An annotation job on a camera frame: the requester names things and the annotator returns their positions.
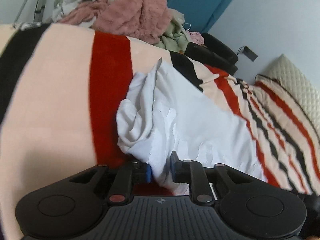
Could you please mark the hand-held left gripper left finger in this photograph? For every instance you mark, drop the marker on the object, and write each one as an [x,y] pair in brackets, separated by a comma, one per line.
[148,174]

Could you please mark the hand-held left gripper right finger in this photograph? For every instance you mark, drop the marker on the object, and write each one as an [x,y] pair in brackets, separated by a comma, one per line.
[172,167]

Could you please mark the white garment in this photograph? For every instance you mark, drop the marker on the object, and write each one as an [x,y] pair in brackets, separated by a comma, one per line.
[195,125]

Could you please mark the black armchair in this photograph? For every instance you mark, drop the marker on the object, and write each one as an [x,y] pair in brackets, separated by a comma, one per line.
[215,55]

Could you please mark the striped red black cream blanket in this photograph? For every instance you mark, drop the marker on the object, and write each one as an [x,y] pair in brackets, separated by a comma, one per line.
[55,92]

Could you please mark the pale green blanket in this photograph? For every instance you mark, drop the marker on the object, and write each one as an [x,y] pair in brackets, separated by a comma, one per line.
[172,38]

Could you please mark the pink clothing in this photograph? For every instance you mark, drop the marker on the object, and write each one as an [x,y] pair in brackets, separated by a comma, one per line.
[196,37]

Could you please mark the cream quilted pillow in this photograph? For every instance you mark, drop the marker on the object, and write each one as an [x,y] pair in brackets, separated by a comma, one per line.
[295,85]

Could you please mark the pink fluffy blanket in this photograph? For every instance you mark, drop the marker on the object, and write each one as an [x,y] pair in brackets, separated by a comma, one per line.
[135,12]

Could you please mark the wide blue curtain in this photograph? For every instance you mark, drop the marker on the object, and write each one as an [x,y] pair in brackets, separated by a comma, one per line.
[200,2]

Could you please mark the white tripod stand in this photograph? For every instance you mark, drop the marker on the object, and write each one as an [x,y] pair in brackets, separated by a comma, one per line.
[39,10]

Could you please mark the black wall socket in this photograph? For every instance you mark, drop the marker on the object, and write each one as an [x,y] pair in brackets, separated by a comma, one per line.
[250,53]

